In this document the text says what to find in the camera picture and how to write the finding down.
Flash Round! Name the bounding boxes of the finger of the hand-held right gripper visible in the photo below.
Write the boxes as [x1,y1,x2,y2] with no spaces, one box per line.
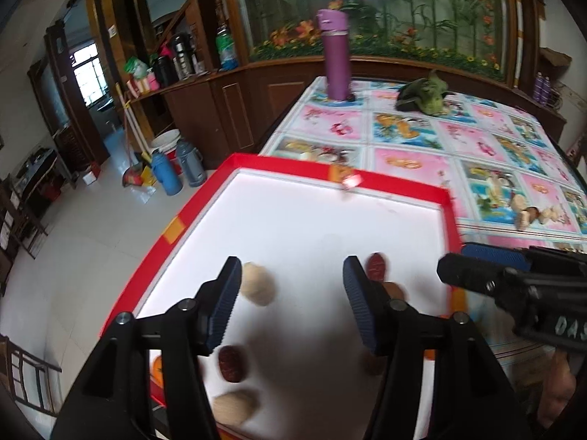
[461,243,587,272]
[437,253,519,304]

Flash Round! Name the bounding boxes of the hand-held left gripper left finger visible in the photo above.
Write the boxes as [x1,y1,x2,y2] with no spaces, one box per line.
[50,256,243,440]

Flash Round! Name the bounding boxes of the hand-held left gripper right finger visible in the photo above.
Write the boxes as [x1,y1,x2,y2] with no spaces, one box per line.
[342,256,521,440]

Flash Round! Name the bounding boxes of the dried red date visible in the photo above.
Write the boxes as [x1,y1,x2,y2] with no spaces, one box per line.
[366,252,388,282]
[216,345,244,383]

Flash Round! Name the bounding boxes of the small beige walnut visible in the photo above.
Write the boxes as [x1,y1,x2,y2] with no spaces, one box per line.
[241,262,277,305]

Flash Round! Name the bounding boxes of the large beige walnut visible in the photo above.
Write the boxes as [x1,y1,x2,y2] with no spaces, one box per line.
[213,389,260,425]

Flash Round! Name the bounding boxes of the red box with white inside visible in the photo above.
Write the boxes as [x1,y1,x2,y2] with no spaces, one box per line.
[98,153,468,440]

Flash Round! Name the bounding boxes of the person's right hand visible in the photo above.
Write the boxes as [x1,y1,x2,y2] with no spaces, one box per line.
[539,353,579,429]

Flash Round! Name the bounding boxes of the beige brown nut piece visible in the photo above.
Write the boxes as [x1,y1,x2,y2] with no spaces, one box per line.
[514,208,539,231]

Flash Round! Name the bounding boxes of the grey blue thermos jug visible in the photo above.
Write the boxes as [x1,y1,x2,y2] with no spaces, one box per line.
[176,138,207,188]

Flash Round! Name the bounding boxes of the dark green plush toy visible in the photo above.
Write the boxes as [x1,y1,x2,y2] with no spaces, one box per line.
[395,70,455,115]

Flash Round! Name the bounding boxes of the white bucket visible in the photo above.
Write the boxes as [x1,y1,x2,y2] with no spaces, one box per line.
[149,129,182,175]

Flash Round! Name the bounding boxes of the wooden cabinet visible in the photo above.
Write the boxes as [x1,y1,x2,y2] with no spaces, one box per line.
[83,0,569,177]

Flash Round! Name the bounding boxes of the dark side table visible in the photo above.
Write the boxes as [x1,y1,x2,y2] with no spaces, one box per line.
[14,147,76,202]

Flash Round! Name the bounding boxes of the pink red packet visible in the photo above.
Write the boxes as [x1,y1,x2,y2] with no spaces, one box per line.
[127,76,160,97]

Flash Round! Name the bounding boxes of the short black flask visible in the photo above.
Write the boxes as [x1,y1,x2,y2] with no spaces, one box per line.
[153,55,177,87]

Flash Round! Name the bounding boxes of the purple thermos bottle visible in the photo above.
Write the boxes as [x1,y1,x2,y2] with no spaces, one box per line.
[316,8,353,102]

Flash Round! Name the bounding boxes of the tall black thermos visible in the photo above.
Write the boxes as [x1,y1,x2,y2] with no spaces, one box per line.
[171,33,196,81]

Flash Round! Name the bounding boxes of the green and white package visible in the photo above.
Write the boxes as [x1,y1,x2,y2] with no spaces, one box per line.
[124,56,150,78]

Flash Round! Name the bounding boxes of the green plastic bottle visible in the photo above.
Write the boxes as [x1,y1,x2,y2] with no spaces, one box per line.
[215,23,239,72]

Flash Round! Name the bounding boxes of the flower garden glass panel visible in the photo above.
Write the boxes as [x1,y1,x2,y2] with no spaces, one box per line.
[238,0,514,84]

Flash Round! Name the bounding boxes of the red dustpan with white handle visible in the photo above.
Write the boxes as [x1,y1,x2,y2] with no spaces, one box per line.
[121,101,157,188]

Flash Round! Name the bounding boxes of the yellow handled broom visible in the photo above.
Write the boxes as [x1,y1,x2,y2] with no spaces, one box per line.
[114,83,154,166]

